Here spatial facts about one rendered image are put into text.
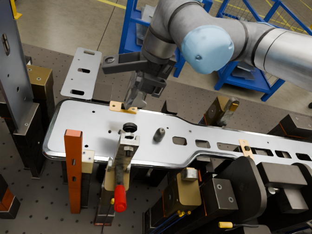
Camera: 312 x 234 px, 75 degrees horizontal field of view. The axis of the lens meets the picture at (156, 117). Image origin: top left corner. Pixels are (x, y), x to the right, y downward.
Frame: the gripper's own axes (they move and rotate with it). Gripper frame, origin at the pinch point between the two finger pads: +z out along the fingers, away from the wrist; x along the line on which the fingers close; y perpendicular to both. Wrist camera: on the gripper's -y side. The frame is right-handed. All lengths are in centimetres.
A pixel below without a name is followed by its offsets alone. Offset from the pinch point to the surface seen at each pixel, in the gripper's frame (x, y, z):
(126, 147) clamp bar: -22.7, -1.9, -12.2
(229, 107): 8.0, 39.1, -2.9
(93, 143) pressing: -10.0, -6.5, 8.9
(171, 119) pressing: 3.9, 18.7, 6.3
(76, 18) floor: 252, -54, 115
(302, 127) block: 8, 79, -3
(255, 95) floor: 163, 208, 87
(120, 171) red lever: -22.0, -0.1, -0.6
